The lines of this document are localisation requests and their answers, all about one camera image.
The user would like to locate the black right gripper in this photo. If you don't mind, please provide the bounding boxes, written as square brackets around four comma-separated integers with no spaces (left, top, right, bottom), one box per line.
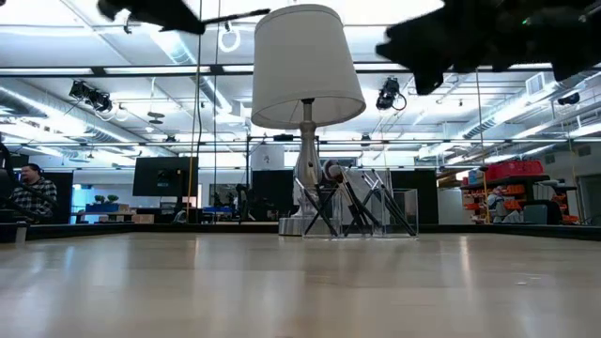
[375,0,601,96]

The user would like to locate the thick fluffy powder brush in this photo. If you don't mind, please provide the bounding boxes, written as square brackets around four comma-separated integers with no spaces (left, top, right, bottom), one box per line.
[321,159,384,231]

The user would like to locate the black brush long silver ferrule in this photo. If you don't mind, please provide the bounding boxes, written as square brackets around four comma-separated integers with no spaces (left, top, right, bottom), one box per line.
[294,177,339,238]

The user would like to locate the white shade silver table lamp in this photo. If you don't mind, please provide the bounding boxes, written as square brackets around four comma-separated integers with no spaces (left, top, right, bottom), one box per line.
[250,3,367,238]

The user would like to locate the large black display screen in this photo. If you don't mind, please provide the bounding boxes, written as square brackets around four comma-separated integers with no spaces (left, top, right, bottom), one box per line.
[132,156,199,198]

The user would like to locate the shelf rack with red bins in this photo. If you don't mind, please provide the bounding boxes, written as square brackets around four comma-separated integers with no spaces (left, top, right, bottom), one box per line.
[459,159,581,225]

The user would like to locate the white hanging sign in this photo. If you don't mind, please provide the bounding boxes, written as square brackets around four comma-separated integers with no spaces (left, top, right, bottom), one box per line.
[251,145,285,172]

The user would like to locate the clear acrylic organizer box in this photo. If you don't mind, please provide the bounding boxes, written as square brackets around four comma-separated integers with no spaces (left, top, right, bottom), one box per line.
[300,185,420,240]

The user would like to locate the blue box with plants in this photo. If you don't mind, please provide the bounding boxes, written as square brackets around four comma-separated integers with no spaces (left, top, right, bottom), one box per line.
[85,194,121,214]

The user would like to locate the person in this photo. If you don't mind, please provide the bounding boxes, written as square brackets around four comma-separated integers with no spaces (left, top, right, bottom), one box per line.
[8,162,59,223]

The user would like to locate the white hanging ring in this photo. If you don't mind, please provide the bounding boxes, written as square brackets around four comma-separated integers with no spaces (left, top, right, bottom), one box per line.
[217,17,242,54]

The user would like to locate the black hanging camera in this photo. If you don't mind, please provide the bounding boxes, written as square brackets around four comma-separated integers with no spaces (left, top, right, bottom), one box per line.
[69,80,115,115]
[375,77,408,113]

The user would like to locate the black hanging cable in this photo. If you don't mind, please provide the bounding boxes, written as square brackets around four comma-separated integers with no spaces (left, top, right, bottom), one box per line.
[212,0,223,187]

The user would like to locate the thin hanging cable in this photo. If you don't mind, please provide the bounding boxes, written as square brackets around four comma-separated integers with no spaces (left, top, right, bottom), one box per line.
[473,69,488,223]

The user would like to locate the black aluminium rig frame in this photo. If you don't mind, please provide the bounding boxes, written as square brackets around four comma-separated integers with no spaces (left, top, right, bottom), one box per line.
[0,222,601,243]

